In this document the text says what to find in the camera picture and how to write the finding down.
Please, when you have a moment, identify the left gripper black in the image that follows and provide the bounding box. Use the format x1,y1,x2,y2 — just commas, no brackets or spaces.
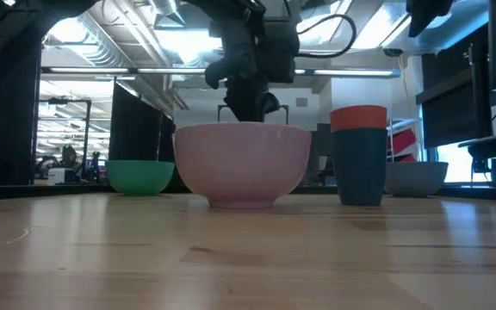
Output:
204,15,282,124

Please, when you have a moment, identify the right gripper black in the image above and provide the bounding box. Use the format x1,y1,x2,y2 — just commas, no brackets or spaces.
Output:
406,0,454,39

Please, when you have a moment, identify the pale pink bowl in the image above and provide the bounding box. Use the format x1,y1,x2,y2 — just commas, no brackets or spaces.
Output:
172,121,313,210

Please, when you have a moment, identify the red-orange cup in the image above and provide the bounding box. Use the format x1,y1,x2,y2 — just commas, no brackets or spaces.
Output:
329,104,388,133

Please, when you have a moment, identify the long ceiling light bar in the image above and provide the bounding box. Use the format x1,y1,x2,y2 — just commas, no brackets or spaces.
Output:
40,65,402,79

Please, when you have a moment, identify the red bin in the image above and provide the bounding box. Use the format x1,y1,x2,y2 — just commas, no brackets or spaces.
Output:
387,127,418,164

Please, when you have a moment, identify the dark teal cup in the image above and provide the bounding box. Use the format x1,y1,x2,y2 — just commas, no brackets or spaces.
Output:
331,127,389,208

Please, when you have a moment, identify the black partition panel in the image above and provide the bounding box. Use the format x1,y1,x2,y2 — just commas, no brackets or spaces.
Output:
0,40,43,187
108,77,177,163

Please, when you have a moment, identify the green bowl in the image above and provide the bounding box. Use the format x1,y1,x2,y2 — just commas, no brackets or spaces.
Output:
105,159,176,197

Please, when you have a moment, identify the grey desk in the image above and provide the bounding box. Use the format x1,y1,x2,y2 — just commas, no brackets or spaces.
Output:
457,128,496,161

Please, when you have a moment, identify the blue-grey bowl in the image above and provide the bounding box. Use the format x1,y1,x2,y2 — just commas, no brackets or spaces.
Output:
383,161,450,199

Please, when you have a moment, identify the person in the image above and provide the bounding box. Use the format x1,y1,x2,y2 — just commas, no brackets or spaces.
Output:
36,144,81,180

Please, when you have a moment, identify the white box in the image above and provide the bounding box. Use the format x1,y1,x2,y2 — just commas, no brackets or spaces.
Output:
46,167,78,186

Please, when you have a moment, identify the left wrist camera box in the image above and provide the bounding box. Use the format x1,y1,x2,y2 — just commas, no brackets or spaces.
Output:
266,18,301,84

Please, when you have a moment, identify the black looped camera cable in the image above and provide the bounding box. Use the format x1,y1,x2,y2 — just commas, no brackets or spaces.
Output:
294,12,358,60

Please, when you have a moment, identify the black wall cabinet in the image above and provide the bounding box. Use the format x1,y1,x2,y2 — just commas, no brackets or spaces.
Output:
415,24,493,150

